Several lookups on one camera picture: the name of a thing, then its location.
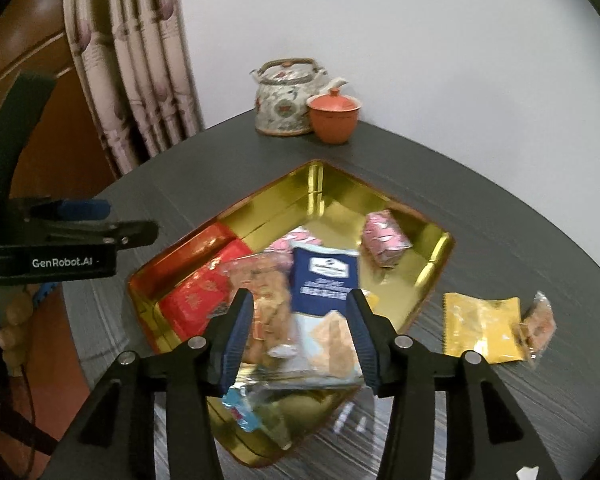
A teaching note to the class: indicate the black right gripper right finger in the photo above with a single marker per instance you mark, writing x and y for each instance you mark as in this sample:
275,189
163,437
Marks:
488,436

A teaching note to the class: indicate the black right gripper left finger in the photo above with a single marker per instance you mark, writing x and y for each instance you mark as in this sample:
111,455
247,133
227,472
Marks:
112,436

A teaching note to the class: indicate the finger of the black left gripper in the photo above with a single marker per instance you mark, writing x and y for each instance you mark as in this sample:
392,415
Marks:
55,237
49,209

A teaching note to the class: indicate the red chinese snack packet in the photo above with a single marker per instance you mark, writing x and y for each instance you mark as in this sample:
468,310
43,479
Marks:
189,307

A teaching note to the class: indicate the yellow bird snack packet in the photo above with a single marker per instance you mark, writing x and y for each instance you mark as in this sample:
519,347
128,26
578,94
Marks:
486,326

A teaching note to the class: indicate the clear peanut snack bag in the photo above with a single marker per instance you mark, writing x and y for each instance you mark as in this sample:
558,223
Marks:
536,329

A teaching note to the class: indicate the small blue snack packet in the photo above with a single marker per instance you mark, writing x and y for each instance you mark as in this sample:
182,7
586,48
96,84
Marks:
237,403

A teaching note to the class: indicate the clear brown snack bag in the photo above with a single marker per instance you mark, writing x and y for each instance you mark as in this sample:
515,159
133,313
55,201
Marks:
273,335

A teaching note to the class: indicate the navy light-blue cracker pack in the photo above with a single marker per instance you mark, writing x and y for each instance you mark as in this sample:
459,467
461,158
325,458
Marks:
320,281

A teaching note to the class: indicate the pink patterned snack box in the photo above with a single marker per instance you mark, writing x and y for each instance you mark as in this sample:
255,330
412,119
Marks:
383,238

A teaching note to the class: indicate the person's left hand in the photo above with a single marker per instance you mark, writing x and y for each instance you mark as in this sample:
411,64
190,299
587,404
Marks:
14,330

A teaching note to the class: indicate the red gold tin box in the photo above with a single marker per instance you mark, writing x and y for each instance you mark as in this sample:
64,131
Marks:
333,205

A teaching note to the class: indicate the pink patterned curtain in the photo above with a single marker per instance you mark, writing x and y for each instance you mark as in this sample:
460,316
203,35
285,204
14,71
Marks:
132,64

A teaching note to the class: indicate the floral ceramic teapot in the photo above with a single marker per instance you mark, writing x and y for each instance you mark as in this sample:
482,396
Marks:
284,87

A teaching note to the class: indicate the orange lidded tea cup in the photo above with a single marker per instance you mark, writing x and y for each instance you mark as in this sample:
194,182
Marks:
333,116

